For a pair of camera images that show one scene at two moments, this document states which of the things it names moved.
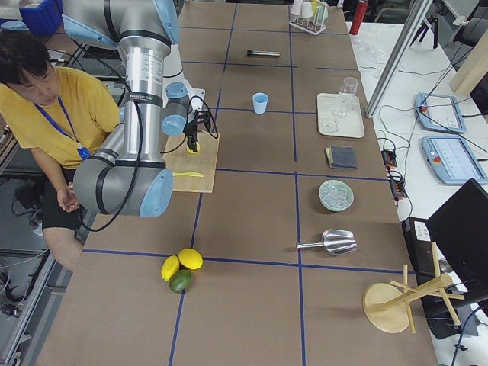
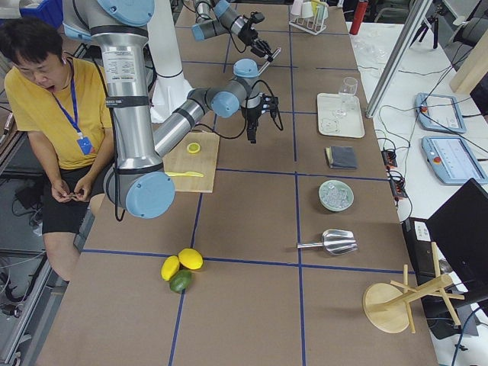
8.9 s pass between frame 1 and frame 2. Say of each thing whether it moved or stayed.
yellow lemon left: stayed
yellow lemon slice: stayed
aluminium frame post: stayed
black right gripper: moved
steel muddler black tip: moved
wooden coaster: stayed
